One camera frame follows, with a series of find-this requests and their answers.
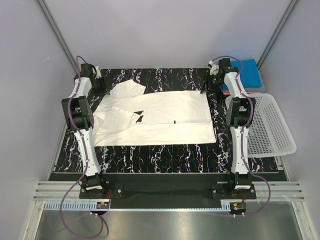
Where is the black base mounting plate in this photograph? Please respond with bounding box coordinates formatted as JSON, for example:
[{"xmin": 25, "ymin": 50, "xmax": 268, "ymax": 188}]
[{"xmin": 79, "ymin": 173, "xmax": 256, "ymax": 207}]

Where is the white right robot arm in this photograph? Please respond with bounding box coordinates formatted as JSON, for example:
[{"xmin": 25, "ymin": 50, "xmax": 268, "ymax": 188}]
[{"xmin": 200, "ymin": 70, "xmax": 255, "ymax": 199}]

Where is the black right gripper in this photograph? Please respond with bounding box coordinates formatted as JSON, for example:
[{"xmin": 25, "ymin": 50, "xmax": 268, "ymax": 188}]
[{"xmin": 199, "ymin": 73, "xmax": 223, "ymax": 95}]

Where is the white slotted cable duct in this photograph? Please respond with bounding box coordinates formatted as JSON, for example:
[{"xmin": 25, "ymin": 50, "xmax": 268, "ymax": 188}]
[{"xmin": 44, "ymin": 201, "xmax": 231, "ymax": 211}]

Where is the folded pink t-shirt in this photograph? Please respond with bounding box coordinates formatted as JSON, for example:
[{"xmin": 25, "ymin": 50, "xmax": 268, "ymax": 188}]
[{"xmin": 222, "ymin": 91, "xmax": 231, "ymax": 96}]

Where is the folded blue t-shirt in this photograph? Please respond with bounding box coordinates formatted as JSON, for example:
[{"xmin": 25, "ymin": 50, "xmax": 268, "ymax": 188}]
[{"xmin": 240, "ymin": 59, "xmax": 262, "ymax": 89}]

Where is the white plastic laundry basket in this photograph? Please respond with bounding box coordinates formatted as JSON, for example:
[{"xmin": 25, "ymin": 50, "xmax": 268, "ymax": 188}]
[{"xmin": 224, "ymin": 93, "xmax": 298, "ymax": 158}]

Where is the white t-shirt with print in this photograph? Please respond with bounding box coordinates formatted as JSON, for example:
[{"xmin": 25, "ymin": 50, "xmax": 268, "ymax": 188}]
[{"xmin": 93, "ymin": 80, "xmax": 216, "ymax": 147}]

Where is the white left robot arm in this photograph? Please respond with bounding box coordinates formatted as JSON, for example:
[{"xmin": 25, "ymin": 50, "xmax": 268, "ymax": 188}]
[{"xmin": 61, "ymin": 76, "xmax": 108, "ymax": 198}]

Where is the left aluminium corner post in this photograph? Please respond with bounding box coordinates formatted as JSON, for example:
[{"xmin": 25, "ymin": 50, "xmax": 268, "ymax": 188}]
[{"xmin": 35, "ymin": 0, "xmax": 77, "ymax": 73}]

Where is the right aluminium corner post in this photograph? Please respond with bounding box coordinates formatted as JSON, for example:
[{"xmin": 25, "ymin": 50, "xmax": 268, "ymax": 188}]
[{"xmin": 257, "ymin": 0, "xmax": 300, "ymax": 70}]

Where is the aluminium corner post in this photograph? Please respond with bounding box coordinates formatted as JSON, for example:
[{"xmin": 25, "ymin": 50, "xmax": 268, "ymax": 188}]
[
  {"xmin": 35, "ymin": 0, "xmax": 77, "ymax": 73},
  {"xmin": 257, "ymin": 0, "xmax": 300, "ymax": 70}
]

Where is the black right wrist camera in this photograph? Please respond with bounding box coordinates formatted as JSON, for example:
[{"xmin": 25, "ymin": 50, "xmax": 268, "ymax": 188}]
[{"xmin": 208, "ymin": 58, "xmax": 231, "ymax": 75}]

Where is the aluminium frame rail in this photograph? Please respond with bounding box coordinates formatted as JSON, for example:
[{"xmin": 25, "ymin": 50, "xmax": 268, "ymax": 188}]
[{"xmin": 32, "ymin": 181, "xmax": 305, "ymax": 202}]

